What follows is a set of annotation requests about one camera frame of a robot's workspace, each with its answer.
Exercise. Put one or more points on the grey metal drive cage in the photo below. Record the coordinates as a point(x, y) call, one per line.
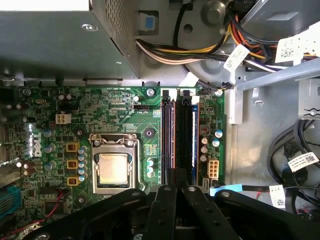
point(272, 17)

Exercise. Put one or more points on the black PC case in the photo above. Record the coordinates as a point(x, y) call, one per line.
point(250, 150)

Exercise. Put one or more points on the silver CPU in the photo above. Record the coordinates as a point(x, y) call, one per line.
point(115, 168)

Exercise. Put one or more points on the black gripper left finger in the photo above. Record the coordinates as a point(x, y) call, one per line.
point(162, 212)

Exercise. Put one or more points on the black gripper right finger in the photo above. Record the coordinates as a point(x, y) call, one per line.
point(200, 215)

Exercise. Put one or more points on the metal socket cover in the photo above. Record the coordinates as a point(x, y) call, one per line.
point(95, 170)

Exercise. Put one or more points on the blue RAM stick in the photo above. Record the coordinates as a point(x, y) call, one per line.
point(195, 140)

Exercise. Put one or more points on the green motherboard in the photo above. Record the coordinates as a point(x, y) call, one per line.
point(112, 112)

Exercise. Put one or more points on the black RAM slot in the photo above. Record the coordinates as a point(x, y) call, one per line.
point(171, 140)
point(164, 140)

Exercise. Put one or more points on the grey power supply unit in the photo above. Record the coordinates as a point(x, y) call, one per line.
point(62, 45)

